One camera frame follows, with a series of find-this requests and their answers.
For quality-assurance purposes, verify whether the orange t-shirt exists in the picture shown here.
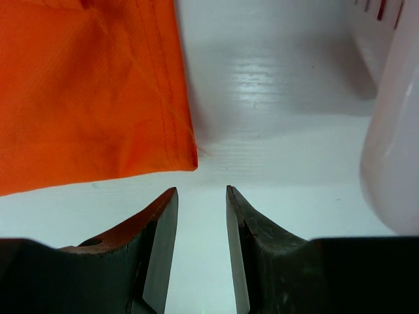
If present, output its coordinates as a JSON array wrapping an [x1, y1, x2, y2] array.
[[1, 1, 198, 196]]

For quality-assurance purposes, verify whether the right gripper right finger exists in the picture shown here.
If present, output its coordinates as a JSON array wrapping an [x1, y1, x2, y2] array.
[[226, 186, 418, 313]]

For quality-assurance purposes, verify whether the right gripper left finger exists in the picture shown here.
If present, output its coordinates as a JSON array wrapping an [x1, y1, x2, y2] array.
[[1, 188, 178, 313]]

